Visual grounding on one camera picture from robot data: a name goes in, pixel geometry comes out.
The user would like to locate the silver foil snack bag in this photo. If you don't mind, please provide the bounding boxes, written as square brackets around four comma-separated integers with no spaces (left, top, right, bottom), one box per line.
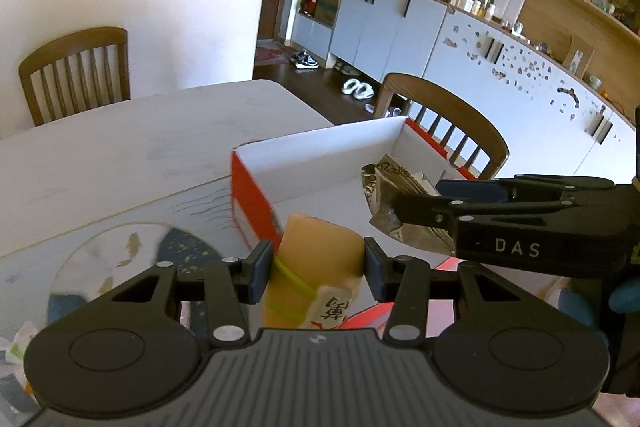
[361,155,454,255]

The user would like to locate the tan bread-shaped toy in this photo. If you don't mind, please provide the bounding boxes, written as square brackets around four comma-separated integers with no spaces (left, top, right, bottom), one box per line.
[262,213,364,329]

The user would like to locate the white tissue pack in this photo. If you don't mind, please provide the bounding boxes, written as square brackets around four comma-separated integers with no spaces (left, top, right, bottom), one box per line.
[1,322,40,426]

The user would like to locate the wooden chair right of table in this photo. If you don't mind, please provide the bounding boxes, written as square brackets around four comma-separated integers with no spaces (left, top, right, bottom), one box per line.
[373,72,510,180]

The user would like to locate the red cardboard shoe box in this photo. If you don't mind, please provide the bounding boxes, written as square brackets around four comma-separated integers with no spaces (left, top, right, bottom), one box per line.
[231,117,472,267]

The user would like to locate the white slippers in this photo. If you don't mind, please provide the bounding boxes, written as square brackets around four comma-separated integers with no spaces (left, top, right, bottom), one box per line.
[341,78,374,101]

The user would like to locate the pair of sneakers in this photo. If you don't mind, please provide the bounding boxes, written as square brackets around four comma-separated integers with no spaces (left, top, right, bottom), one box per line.
[290,50,320,70]

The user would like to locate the red patterned door mat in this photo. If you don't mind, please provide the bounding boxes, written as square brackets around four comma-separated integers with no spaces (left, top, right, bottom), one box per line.
[254,39,290,67]

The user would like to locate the wooden chair behind table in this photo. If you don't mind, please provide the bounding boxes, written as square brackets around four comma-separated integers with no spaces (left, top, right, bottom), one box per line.
[18,26,131,127]

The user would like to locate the white and wood wall cabinet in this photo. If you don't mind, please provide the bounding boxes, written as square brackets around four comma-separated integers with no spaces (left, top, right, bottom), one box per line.
[288,0,639,183]

